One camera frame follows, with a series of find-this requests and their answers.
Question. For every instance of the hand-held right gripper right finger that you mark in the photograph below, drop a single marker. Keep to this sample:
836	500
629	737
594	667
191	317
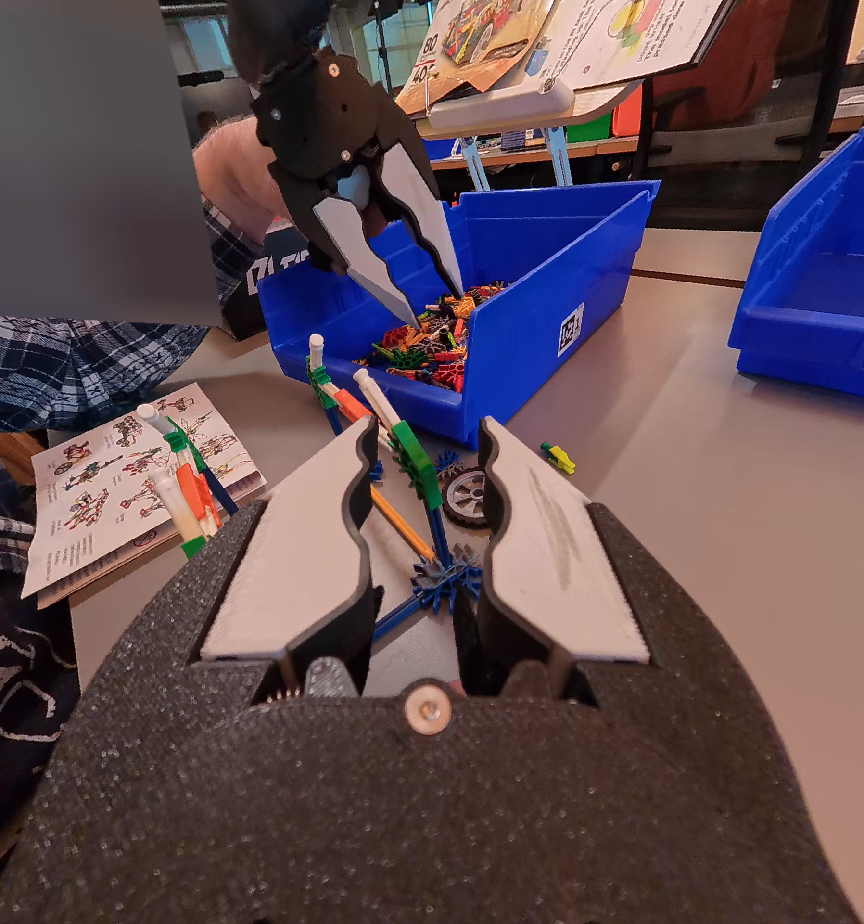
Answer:
562	570

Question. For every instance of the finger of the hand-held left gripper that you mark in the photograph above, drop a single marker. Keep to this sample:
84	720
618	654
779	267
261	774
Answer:
360	252
421	195

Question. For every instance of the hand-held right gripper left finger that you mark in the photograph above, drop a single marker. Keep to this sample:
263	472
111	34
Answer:
280	577

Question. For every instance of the pile of colourful construction toy pieces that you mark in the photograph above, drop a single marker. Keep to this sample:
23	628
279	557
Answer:
432	346

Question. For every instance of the blue plastic bin with label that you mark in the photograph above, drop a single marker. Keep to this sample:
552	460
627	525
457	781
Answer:
533	289

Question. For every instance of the rod and connector toy model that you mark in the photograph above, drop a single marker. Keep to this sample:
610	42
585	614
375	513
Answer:
412	451

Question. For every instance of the person's left forearm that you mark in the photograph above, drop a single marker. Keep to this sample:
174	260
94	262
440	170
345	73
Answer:
230	180

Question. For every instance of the small yellow green toy piece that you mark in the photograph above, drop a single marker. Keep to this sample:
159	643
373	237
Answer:
562	458

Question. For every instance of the white book stand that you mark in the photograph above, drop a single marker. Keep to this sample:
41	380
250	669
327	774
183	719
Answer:
497	105

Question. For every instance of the black toy wheel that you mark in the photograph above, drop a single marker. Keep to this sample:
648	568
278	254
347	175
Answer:
461	499

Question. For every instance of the colourful cover instruction booklet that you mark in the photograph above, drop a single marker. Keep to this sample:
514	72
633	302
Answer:
468	43

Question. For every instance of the green box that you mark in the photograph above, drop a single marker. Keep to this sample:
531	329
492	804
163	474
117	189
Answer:
589	130

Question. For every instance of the illustrated instruction booklet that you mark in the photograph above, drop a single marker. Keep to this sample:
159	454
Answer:
107	491

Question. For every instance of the open instruction book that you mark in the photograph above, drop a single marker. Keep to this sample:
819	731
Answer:
619	36

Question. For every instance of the person's dark printed shirt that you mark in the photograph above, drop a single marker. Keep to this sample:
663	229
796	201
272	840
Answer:
13	650

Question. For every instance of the person's plaid shirt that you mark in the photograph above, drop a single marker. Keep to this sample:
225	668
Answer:
57	368

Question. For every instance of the orange brown chair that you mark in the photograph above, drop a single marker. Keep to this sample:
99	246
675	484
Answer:
728	79

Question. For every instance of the empty blue plastic bin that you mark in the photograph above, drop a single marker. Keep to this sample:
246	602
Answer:
822	289

